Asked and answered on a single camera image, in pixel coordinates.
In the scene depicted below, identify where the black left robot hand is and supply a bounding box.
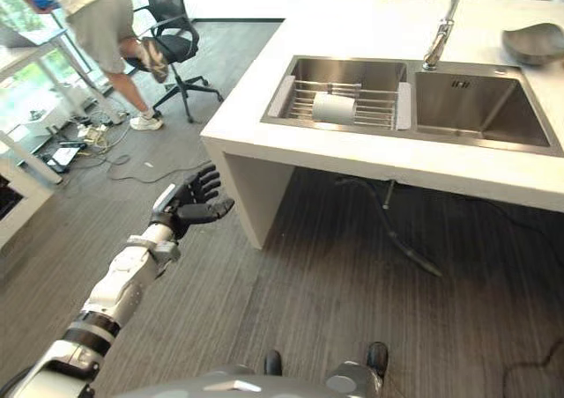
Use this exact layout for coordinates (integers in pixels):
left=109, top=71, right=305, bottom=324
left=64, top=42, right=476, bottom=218
left=150, top=164, right=235, bottom=241

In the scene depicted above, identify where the white power strip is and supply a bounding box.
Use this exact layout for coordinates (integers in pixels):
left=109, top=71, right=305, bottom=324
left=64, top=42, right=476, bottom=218
left=77, top=122, right=109, bottom=144

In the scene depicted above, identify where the black office chair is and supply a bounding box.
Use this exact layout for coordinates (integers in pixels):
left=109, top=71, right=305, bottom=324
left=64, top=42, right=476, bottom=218
left=119, top=0, right=225, bottom=124

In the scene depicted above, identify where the white plate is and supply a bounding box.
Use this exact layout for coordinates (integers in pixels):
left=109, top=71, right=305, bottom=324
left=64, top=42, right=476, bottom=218
left=311, top=92, right=356, bottom=123

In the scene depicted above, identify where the white low shelf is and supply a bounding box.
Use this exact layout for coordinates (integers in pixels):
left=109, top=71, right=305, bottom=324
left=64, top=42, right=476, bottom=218
left=0, top=158, right=57, bottom=249

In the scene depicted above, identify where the dark robot foot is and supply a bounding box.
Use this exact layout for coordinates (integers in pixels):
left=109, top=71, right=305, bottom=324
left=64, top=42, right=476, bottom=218
left=367, top=341, right=390, bottom=380
left=263, top=350, right=284, bottom=378

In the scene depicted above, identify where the silver robot body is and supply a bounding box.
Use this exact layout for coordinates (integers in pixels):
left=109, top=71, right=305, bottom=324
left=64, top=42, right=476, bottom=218
left=94, top=360, right=385, bottom=398

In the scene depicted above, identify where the person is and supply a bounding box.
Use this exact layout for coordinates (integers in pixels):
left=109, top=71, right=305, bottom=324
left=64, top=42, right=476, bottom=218
left=11, top=0, right=171, bottom=131

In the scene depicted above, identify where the white desk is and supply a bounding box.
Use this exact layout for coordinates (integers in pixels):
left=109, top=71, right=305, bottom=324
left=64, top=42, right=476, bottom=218
left=0, top=18, right=125, bottom=186

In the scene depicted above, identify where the white kitchen island counter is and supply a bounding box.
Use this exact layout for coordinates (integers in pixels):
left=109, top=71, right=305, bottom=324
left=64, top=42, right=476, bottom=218
left=199, top=0, right=564, bottom=250

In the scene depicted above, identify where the stainless steel double sink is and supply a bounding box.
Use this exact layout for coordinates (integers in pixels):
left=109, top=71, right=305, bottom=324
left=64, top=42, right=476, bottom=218
left=259, top=55, right=564, bottom=158

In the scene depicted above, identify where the chrome sink faucet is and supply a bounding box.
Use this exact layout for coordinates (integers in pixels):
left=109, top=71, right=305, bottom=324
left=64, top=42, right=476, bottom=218
left=421, top=0, right=470, bottom=72

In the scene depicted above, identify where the grey curved bowl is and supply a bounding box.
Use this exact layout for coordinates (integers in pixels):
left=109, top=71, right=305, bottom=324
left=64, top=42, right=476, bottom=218
left=501, top=22, right=564, bottom=68

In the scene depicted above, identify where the grey floor cable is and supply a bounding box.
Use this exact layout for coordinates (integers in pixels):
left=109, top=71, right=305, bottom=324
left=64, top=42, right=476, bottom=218
left=56, top=111, right=212, bottom=183

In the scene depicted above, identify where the wire dish drying rack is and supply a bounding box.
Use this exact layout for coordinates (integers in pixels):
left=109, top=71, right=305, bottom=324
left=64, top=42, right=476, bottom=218
left=266, top=75, right=413, bottom=132

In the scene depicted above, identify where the black drain hose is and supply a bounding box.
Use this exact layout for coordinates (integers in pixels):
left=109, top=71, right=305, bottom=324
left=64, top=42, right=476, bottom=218
left=333, top=175, right=443, bottom=278

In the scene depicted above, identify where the black floor cable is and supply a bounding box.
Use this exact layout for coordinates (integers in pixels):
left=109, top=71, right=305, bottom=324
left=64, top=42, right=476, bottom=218
left=501, top=343, right=564, bottom=398

